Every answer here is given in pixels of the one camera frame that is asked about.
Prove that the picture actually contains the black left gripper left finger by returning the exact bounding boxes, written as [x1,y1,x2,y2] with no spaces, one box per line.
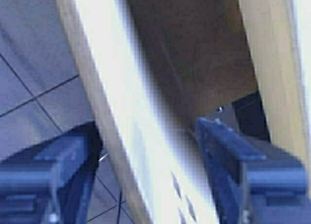
[0,121,102,224]

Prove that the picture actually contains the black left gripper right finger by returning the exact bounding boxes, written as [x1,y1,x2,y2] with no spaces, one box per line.
[195,118,311,224]

